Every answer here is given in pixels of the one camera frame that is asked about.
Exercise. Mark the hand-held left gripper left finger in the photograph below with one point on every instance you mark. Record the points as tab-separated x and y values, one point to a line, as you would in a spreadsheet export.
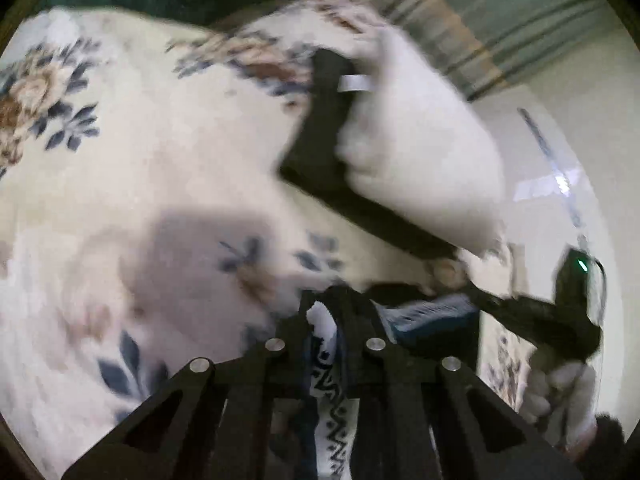
295	340

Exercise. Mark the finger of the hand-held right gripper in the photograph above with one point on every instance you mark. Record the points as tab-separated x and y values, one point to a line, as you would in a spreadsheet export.
492	305
430	317

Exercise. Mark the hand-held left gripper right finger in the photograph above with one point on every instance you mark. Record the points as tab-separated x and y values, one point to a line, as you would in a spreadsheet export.
357	340

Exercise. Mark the white and black small garment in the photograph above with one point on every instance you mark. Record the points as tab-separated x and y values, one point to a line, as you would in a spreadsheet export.
415	135

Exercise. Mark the person's right hand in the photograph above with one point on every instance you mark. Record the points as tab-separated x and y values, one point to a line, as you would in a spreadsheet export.
555	395

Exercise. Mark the floral bedsheet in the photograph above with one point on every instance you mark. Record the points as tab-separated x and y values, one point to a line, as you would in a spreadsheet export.
150	170

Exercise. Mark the striped curtain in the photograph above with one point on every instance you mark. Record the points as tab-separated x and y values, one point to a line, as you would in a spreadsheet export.
480	20

